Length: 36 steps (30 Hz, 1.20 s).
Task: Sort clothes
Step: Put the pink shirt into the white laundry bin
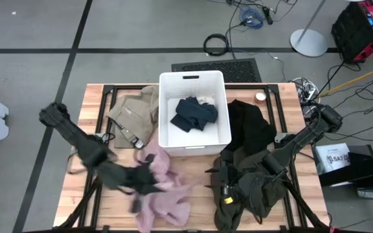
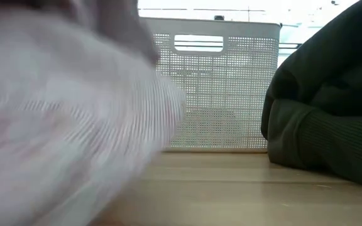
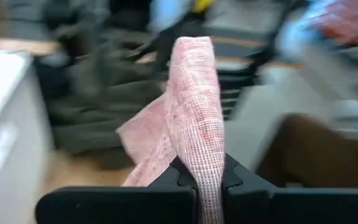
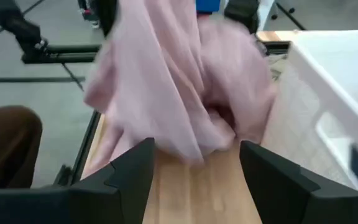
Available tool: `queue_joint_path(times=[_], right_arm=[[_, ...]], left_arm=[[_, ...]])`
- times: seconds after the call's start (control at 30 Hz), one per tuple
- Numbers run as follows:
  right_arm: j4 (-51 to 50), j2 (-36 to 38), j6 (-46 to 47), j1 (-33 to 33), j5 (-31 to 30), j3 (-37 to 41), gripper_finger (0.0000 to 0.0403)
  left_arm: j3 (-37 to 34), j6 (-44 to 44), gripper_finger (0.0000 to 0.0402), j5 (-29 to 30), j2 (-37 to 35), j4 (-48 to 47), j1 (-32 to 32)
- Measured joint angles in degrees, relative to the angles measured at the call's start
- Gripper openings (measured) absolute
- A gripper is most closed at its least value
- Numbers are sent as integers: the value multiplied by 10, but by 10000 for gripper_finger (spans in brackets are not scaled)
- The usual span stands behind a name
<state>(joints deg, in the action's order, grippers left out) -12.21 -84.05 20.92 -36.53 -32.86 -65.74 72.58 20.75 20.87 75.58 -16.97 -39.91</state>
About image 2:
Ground pink garment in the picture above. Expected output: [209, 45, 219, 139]
[0, 0, 187, 226]

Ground white perforated laundry basket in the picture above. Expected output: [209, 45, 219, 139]
[138, 17, 282, 154]

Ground olive green hooded garment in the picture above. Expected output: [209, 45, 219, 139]
[260, 0, 362, 190]

